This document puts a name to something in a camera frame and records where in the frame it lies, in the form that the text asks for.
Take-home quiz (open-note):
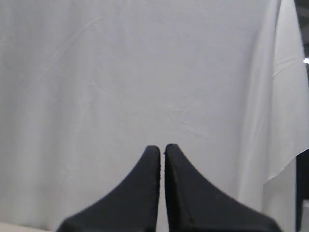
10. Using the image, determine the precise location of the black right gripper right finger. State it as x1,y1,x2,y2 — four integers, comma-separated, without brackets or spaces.
164,144,281,232

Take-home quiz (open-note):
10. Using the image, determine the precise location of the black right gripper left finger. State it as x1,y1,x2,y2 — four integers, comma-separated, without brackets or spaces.
58,145,160,232

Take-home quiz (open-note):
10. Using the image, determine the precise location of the white backdrop curtain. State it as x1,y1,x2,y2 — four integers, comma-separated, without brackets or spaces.
0,0,309,232

